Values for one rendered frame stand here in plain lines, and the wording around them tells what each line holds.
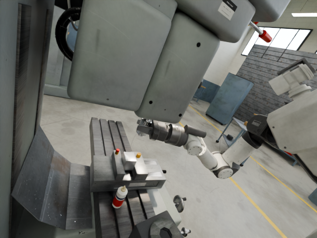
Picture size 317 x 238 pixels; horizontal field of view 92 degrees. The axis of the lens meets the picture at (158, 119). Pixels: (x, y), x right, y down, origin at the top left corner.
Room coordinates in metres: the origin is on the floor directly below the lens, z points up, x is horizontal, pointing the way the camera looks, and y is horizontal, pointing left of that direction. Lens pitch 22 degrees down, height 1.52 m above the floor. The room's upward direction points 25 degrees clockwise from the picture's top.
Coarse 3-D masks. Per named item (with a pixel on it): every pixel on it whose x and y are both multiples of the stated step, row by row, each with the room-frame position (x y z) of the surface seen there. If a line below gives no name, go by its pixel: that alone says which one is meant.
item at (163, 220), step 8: (160, 216) 0.33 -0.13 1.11; (168, 216) 0.34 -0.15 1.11; (136, 224) 0.28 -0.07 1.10; (144, 224) 0.28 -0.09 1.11; (152, 224) 0.29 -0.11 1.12; (160, 224) 0.29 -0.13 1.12; (168, 224) 0.30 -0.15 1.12; (136, 232) 0.26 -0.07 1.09; (144, 232) 0.27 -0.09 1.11; (152, 232) 0.27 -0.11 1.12; (160, 232) 0.28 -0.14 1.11; (168, 232) 0.29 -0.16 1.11; (176, 232) 0.29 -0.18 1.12
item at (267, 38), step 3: (252, 21) 0.56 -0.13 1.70; (249, 24) 0.56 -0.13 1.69; (252, 24) 0.56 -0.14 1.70; (255, 24) 0.57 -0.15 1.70; (252, 27) 0.57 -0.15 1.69; (255, 27) 0.57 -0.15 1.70; (258, 27) 0.58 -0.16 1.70; (255, 30) 0.59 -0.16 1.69; (258, 30) 0.59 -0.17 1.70; (261, 30) 0.59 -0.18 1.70; (264, 30) 0.61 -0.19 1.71; (258, 33) 0.60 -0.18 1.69; (261, 33) 0.60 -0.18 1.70; (264, 33) 0.60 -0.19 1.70; (267, 33) 0.61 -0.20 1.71; (261, 36) 0.60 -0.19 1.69; (264, 36) 0.60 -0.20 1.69; (267, 36) 0.61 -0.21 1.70; (270, 36) 0.62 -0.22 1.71; (264, 39) 0.61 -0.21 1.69; (267, 39) 0.61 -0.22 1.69; (270, 39) 0.62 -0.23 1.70; (267, 42) 0.63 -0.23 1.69
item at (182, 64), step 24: (192, 24) 0.47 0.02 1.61; (168, 48) 0.44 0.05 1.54; (192, 48) 0.48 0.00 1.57; (216, 48) 0.53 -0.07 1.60; (168, 72) 0.46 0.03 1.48; (192, 72) 0.50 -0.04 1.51; (144, 96) 0.44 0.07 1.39; (168, 96) 0.48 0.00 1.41; (192, 96) 0.53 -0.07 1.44; (168, 120) 0.50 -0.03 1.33
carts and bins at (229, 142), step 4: (236, 120) 3.80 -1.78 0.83; (240, 120) 4.02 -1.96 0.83; (228, 124) 4.00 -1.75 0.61; (240, 124) 3.56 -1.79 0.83; (244, 124) 3.72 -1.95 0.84; (244, 128) 3.33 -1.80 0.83; (224, 132) 4.00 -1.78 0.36; (240, 132) 3.25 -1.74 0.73; (244, 132) 4.00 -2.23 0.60; (220, 136) 4.00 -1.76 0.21; (224, 136) 3.83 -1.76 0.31; (228, 136) 3.84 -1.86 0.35; (232, 136) 3.83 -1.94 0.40; (240, 136) 4.01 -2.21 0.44; (216, 140) 4.02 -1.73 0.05; (228, 140) 3.69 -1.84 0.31; (232, 140) 3.82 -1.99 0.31; (236, 140) 3.98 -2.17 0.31; (228, 144) 3.40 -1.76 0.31; (232, 144) 3.24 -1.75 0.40; (244, 160) 3.25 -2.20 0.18; (240, 164) 3.24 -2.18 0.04; (316, 188) 3.28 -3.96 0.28; (312, 192) 3.28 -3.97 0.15; (316, 192) 3.19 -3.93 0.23; (308, 196) 3.28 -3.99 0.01; (312, 196) 3.18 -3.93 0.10; (316, 196) 3.13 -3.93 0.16; (312, 200) 3.12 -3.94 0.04; (316, 200) 3.08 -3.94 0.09; (316, 204) 3.04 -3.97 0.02
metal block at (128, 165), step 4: (124, 152) 0.59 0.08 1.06; (128, 152) 0.60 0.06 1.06; (124, 156) 0.57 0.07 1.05; (128, 156) 0.57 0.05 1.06; (132, 156) 0.58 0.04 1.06; (124, 160) 0.55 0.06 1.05; (128, 160) 0.55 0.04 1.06; (132, 160) 0.56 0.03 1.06; (124, 164) 0.54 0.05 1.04; (128, 164) 0.55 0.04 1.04; (132, 164) 0.56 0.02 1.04; (124, 168) 0.54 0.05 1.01; (128, 168) 0.55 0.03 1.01; (132, 168) 0.56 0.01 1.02
